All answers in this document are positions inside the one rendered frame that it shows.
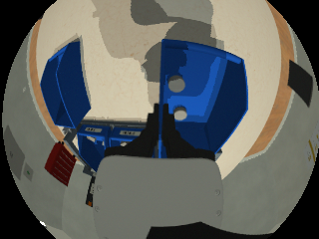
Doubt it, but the blue bin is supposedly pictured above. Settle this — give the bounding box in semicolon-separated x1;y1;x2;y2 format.
109;127;144;146
40;41;91;128
159;39;248;158
77;124;112;172

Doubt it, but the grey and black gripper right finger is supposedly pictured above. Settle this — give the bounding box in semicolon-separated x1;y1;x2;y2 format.
161;104;215;161

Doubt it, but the black storage case with orange latches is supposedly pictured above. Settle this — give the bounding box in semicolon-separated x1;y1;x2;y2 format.
86;176;96;207

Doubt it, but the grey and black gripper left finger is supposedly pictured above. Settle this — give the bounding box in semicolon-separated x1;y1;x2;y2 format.
104;103;160;157

